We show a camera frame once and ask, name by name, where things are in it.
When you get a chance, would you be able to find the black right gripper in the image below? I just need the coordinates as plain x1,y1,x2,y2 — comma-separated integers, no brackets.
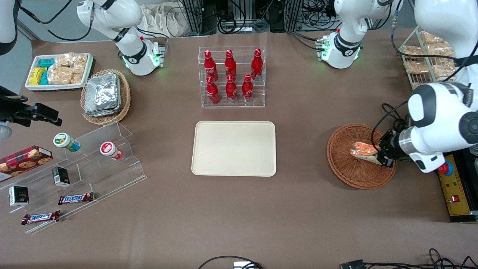
0,86,62,127

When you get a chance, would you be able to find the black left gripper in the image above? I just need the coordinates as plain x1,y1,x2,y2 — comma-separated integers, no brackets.
376,129,406,167

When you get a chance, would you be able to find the triangle sandwich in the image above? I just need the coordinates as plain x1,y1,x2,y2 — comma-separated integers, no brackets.
350,142,382,164

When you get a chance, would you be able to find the brown round wicker basket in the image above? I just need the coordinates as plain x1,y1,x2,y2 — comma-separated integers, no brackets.
327,124,397,190

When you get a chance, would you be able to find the light oval wicker basket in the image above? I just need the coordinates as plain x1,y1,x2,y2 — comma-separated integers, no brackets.
80,69,131,126

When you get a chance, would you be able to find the cream plastic serving tray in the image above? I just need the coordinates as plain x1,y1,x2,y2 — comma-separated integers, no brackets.
191,120,277,177

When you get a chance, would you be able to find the white rectangular snack bin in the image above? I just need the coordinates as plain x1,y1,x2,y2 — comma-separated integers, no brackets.
25,53,94,92

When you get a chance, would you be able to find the green lidded yogurt cup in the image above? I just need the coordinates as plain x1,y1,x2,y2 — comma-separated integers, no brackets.
53,133,81,152

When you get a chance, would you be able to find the yellow snack packet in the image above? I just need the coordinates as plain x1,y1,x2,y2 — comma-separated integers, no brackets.
29,67,47,86

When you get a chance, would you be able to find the red tartan cookie box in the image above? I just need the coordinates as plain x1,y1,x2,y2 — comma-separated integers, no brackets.
0,146,53,183

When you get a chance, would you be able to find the silver foil wrapped pack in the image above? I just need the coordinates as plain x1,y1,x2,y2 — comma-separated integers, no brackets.
84,105,122,117
85,73,121,112

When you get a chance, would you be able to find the dark green drink carton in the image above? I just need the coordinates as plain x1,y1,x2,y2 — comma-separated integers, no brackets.
9,186,30,207
52,166,71,187

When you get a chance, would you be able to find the red lidded yogurt cup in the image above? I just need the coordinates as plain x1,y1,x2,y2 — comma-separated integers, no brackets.
100,141,123,160

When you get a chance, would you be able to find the clear acrylic stepped display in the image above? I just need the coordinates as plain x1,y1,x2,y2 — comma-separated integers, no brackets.
0,121,147,235

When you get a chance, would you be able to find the black yellow control box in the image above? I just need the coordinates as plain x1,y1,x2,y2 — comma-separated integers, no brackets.
437,149,478,223

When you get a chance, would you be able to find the brown Snickers bar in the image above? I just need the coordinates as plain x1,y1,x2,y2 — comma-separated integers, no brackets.
21,210,61,225
58,192,94,205

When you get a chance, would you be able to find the white cloth bag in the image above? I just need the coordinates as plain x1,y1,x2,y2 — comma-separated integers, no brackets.
143,4,192,38

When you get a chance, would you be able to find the red cola bottle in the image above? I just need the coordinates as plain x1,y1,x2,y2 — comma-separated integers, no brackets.
224,49,237,81
251,48,263,81
242,74,254,103
206,77,220,105
226,75,238,104
204,50,218,82

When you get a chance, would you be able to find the clear acrylic bottle rack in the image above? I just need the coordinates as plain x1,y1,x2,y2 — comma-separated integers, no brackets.
198,46,266,109

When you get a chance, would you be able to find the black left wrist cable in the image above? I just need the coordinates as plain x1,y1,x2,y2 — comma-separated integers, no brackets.
372,100,409,157

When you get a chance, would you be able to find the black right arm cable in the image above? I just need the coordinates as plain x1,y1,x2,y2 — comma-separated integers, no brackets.
17,0,94,41

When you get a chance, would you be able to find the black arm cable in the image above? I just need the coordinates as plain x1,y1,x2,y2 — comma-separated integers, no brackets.
17,0,94,41
390,9,478,69

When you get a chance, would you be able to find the white wire rack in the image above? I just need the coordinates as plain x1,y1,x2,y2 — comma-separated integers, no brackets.
398,26,467,91

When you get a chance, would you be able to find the black tangled cable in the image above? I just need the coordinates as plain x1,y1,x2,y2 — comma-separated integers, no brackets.
340,248,478,269

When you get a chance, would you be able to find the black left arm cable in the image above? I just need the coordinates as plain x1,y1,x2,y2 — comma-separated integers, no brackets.
390,9,478,69

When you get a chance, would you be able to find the black looped floor cable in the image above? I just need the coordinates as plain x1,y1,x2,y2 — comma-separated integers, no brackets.
198,256,264,269

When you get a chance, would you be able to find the black coiled cable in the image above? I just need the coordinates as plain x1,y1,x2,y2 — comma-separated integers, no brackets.
218,17,240,35

